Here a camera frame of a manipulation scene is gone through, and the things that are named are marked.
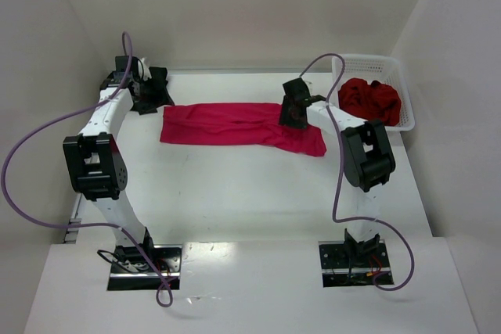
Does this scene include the pink t-shirt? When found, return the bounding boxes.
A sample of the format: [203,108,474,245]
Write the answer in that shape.
[160,102,326,157]

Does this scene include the dark red t-shirt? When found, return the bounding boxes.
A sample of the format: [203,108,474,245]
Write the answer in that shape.
[338,78,402,127]

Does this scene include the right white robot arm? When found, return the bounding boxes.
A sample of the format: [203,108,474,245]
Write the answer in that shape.
[279,77,396,260]

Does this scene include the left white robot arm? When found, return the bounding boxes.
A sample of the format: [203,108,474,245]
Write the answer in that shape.
[63,56,173,264]

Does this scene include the white plastic basket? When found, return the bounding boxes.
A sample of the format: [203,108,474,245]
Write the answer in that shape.
[330,53,415,132]

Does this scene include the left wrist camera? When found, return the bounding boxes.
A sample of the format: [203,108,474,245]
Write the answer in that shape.
[138,58,152,81]

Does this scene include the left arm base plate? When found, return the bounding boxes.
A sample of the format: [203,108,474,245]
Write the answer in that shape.
[97,245,182,291]

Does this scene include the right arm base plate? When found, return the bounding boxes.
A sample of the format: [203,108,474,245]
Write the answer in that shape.
[319,241,394,288]

